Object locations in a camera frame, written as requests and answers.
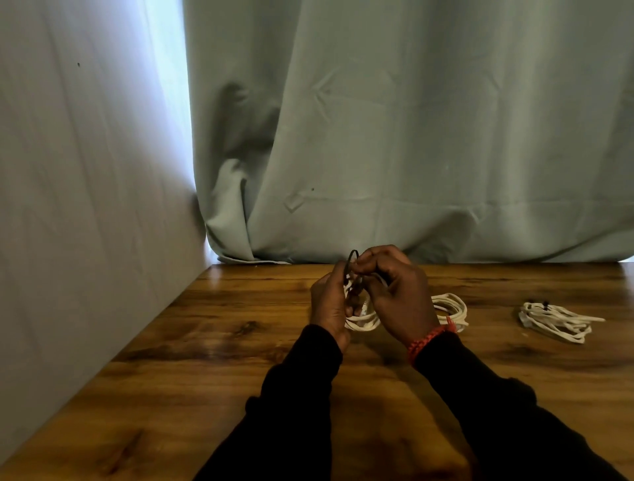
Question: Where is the person's right hand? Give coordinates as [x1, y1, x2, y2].
[349, 245, 441, 349]

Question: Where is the person's left hand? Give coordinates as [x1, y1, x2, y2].
[310, 260, 366, 354]

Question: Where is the white cable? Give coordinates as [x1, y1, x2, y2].
[343, 270, 469, 334]
[518, 301, 606, 345]

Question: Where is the person's right forearm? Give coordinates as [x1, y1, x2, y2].
[413, 331, 629, 481]

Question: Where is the person's left forearm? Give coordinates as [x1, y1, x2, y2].
[194, 324, 344, 481]

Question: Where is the grey-green curtain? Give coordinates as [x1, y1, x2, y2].
[182, 0, 634, 265]

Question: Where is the red braided bracelet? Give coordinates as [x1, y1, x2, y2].
[406, 317, 458, 366]

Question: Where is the white bundled cable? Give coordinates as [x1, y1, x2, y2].
[518, 301, 606, 345]

